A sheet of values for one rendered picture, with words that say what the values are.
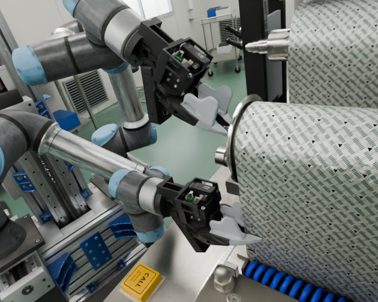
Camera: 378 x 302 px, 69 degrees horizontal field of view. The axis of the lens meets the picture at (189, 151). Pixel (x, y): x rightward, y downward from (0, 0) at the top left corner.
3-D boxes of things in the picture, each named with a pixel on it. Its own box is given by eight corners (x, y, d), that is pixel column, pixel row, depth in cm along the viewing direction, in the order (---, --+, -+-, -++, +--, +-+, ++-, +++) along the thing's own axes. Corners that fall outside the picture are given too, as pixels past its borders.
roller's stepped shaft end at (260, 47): (249, 52, 65) (248, 38, 64) (275, 51, 62) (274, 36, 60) (243, 56, 63) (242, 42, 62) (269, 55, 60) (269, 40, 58)
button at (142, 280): (142, 267, 70) (139, 261, 69) (162, 278, 66) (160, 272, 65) (122, 290, 66) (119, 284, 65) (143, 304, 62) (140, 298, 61)
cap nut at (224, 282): (220, 270, 51) (216, 254, 48) (238, 278, 49) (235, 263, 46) (210, 287, 48) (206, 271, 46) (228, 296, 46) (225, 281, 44)
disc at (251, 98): (267, 154, 54) (263, 80, 46) (269, 154, 54) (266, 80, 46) (231, 202, 44) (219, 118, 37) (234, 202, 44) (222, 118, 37)
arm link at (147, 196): (144, 217, 60) (167, 194, 66) (160, 224, 58) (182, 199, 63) (134, 191, 56) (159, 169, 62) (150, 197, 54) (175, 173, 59)
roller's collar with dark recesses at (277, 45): (277, 56, 64) (276, 26, 60) (305, 55, 60) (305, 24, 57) (267, 65, 60) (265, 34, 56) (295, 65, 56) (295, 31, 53)
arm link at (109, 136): (99, 154, 124) (87, 127, 117) (128, 145, 126) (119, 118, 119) (99, 168, 114) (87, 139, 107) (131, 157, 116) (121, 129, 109)
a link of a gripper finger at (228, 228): (252, 232, 42) (203, 214, 48) (255, 257, 45) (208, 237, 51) (261, 219, 44) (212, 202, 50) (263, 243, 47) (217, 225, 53)
